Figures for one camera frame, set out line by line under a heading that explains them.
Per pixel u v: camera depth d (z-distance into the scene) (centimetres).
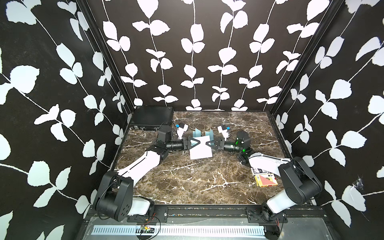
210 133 105
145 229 70
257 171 88
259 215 73
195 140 76
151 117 122
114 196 41
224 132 78
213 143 78
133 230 70
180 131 76
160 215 74
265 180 82
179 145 72
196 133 104
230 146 73
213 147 77
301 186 45
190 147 72
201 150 78
